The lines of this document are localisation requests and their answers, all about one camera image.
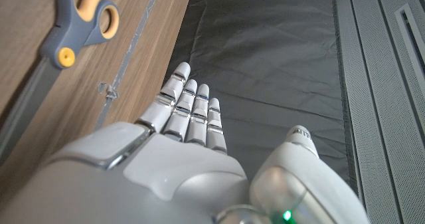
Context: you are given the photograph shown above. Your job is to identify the small crumpled tape scrap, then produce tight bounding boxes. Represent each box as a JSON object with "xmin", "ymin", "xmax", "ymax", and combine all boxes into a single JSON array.
[{"xmin": 98, "ymin": 82, "xmax": 120, "ymax": 100}]

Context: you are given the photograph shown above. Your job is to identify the long grey tape strip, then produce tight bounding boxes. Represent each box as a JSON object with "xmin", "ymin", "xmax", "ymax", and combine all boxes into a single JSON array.
[{"xmin": 94, "ymin": 0, "xmax": 163, "ymax": 130}]

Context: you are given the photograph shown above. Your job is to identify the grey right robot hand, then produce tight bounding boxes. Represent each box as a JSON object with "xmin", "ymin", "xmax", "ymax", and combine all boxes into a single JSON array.
[{"xmin": 0, "ymin": 61, "xmax": 371, "ymax": 224}]

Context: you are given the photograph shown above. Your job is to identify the black fabric backdrop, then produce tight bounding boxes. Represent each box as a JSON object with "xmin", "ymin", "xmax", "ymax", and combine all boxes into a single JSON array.
[{"xmin": 162, "ymin": 0, "xmax": 359, "ymax": 195}]

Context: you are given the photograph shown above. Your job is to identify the orange grey handled scissors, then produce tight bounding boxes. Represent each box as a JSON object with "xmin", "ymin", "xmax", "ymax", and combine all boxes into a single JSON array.
[{"xmin": 0, "ymin": 0, "xmax": 120, "ymax": 165}]

